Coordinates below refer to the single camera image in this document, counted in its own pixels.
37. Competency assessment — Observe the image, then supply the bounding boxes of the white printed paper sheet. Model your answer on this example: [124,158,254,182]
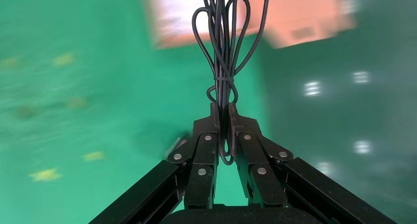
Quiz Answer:
[152,0,236,38]

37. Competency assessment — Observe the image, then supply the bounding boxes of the black mouse cable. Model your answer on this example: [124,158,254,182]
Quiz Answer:
[191,0,270,166]

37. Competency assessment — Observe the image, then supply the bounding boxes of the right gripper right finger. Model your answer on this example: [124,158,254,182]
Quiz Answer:
[228,102,397,224]

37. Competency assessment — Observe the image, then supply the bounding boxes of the orange cardboard box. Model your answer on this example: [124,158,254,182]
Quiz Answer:
[143,0,357,50]

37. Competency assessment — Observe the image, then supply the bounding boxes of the green table mat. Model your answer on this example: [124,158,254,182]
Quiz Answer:
[0,0,275,224]

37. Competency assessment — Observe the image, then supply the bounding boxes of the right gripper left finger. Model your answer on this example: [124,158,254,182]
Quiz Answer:
[89,102,222,224]

